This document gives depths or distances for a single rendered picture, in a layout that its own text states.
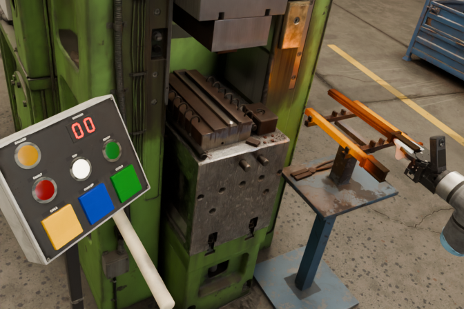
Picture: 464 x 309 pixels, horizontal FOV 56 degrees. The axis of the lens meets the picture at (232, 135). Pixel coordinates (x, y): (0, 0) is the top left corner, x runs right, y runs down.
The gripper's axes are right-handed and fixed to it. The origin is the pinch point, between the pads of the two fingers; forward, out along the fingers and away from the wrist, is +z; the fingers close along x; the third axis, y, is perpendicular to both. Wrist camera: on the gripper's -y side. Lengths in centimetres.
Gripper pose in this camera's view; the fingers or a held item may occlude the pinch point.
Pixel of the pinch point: (399, 138)
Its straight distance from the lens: 155.4
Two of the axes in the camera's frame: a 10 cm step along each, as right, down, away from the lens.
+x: 8.7, -1.7, 4.7
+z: -4.8, -5.6, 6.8
